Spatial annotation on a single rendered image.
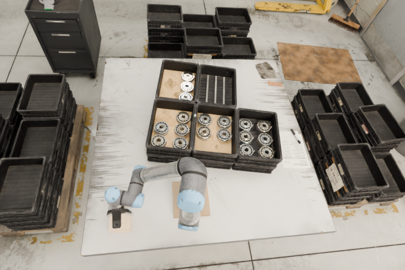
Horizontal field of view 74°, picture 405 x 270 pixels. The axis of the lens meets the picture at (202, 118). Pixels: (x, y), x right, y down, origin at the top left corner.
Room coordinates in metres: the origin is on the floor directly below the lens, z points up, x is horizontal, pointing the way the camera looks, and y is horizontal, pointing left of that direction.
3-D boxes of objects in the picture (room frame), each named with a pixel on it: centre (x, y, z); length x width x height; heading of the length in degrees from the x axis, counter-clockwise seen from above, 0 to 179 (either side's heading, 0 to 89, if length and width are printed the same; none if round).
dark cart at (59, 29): (2.18, 1.57, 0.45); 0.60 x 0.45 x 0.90; 16
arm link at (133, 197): (0.43, 0.27, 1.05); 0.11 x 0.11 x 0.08; 3
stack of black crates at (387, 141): (1.70, -1.64, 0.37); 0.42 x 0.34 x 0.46; 16
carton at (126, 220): (0.38, 0.36, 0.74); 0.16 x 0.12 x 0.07; 16
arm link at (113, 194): (0.40, 0.36, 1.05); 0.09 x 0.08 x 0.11; 93
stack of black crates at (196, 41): (2.38, 0.17, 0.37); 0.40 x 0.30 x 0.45; 106
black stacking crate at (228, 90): (1.43, -0.06, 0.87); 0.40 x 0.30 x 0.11; 7
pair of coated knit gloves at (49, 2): (2.05, 1.61, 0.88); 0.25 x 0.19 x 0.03; 16
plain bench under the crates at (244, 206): (1.13, -0.03, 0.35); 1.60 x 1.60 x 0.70; 16
